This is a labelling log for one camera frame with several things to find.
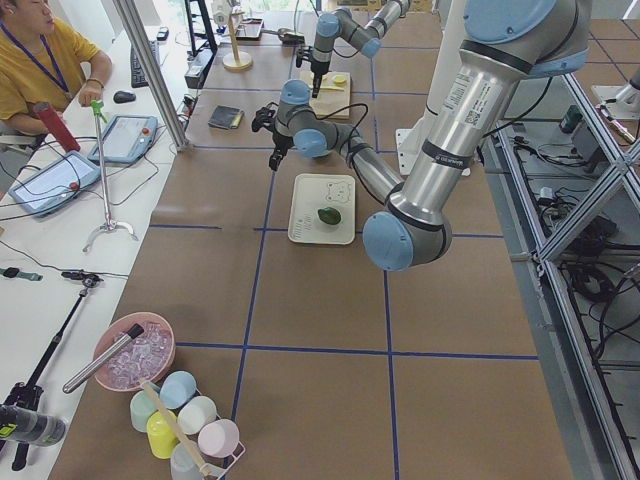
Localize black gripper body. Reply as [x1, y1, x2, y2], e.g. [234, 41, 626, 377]
[296, 46, 328, 98]
[251, 102, 291, 172]

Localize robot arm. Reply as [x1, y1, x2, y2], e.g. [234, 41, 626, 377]
[252, 1, 592, 271]
[296, 0, 411, 98]

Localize metal tube in bowl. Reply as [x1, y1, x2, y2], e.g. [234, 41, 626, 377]
[62, 323, 144, 394]

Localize pink bowl with ice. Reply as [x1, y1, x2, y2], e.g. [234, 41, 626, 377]
[94, 312, 176, 392]

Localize grey folded cloth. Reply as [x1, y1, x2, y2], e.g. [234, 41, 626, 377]
[208, 105, 244, 130]

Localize wooden cutting board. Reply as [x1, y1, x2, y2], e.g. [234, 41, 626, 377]
[307, 72, 351, 121]

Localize metal scoop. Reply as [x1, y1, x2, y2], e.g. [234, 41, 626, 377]
[261, 28, 306, 46]

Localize wooden mug tree stand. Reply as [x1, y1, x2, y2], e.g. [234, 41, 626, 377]
[212, 0, 253, 73]

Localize black glass tray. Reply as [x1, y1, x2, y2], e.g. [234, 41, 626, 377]
[235, 18, 264, 41]

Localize beige bear serving tray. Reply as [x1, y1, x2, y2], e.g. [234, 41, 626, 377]
[288, 173, 356, 245]

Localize green avocado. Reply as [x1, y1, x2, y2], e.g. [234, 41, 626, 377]
[317, 207, 342, 226]

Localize black keyboard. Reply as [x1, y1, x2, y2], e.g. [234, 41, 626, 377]
[129, 38, 162, 89]

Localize blue teach pendant far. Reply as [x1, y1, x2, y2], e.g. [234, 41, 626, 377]
[101, 115, 159, 165]

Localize blue teach pendant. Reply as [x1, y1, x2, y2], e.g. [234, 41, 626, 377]
[9, 151, 101, 217]
[101, 115, 159, 165]

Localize computer mouse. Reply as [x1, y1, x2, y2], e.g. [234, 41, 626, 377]
[113, 90, 136, 104]

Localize metal stand with green clip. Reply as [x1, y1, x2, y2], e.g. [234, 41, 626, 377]
[82, 100, 139, 253]

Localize red cylinder bottle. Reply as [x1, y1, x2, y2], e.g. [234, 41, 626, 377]
[33, 102, 81, 152]

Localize blue teach pendant near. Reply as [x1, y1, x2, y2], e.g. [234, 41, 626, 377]
[9, 151, 101, 217]

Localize person in yellow shirt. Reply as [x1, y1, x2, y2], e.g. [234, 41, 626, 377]
[1, 1, 112, 136]

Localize blue cup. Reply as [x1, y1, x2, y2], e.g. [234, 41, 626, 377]
[159, 371, 197, 409]

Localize smart watch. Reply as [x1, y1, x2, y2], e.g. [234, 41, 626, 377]
[0, 267, 43, 282]

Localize white cup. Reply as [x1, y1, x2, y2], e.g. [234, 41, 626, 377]
[177, 395, 217, 435]

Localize green cup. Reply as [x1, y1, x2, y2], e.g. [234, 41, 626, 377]
[129, 390, 157, 433]

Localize pink cup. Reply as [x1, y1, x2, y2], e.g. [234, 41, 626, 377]
[197, 419, 240, 458]

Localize wooden stick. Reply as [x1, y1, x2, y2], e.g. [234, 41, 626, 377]
[140, 380, 214, 478]

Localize yellow cup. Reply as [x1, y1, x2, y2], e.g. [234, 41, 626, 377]
[146, 411, 180, 460]

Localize grey cup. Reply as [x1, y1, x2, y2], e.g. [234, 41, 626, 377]
[170, 443, 204, 480]

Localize black tripod pole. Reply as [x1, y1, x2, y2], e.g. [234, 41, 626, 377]
[1, 270, 103, 471]

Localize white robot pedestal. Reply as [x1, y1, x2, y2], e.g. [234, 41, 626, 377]
[424, 0, 466, 132]

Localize aluminium frame post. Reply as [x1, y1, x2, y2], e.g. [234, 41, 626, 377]
[113, 0, 189, 152]

